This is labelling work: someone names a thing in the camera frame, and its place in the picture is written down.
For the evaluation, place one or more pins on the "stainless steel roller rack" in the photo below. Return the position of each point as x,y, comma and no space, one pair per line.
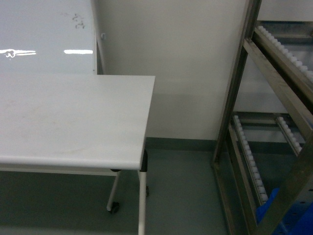
266,136

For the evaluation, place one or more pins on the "white glossy whiteboard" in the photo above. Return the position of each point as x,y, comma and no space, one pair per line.
49,36

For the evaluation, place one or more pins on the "lower left blue crate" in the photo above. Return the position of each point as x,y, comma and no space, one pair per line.
294,218

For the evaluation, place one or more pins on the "white table frame legs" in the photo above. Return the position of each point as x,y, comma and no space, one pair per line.
111,206

